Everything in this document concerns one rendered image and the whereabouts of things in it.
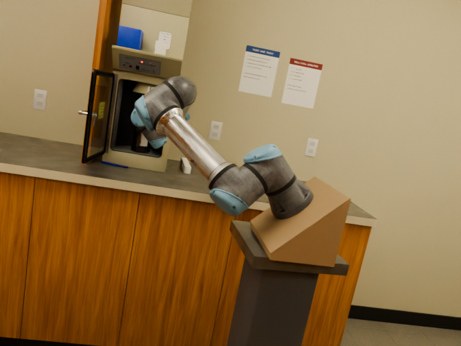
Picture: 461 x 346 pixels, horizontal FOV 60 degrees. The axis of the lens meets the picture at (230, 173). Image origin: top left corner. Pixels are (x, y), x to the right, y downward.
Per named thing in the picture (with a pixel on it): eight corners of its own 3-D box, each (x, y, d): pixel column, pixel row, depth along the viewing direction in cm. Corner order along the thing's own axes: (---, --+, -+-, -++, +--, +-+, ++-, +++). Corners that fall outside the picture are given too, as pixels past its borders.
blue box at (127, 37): (119, 47, 189) (122, 28, 187) (140, 51, 190) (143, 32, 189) (116, 45, 179) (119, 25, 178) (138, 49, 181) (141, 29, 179)
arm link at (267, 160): (301, 171, 128) (279, 137, 124) (271, 198, 124) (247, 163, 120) (282, 169, 139) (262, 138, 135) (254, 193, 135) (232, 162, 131)
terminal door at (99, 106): (104, 154, 198) (114, 73, 190) (83, 164, 168) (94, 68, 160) (103, 153, 198) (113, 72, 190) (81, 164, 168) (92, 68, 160)
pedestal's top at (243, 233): (346, 276, 126) (349, 264, 125) (252, 268, 118) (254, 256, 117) (306, 237, 157) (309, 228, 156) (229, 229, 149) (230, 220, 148)
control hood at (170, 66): (112, 68, 191) (115, 47, 189) (180, 81, 196) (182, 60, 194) (108, 66, 180) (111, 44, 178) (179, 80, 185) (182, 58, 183)
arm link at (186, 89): (189, 58, 138) (177, 104, 185) (164, 75, 135) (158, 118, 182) (210, 84, 138) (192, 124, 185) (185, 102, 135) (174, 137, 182)
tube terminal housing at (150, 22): (110, 154, 224) (128, 12, 210) (167, 163, 229) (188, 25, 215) (101, 162, 200) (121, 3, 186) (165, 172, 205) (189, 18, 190)
